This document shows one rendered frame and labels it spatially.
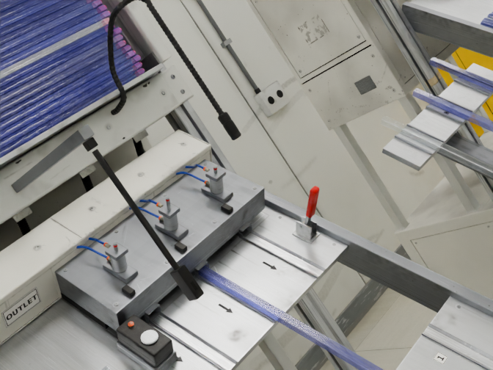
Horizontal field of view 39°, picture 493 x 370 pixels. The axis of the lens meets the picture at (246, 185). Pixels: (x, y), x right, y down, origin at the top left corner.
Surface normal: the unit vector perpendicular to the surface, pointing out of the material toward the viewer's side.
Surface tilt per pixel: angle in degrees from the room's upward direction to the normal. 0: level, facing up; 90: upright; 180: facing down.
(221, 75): 90
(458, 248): 90
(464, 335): 42
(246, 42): 90
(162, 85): 90
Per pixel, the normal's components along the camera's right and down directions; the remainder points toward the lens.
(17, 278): -0.04, -0.77
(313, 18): -0.62, 0.51
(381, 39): 0.56, -0.24
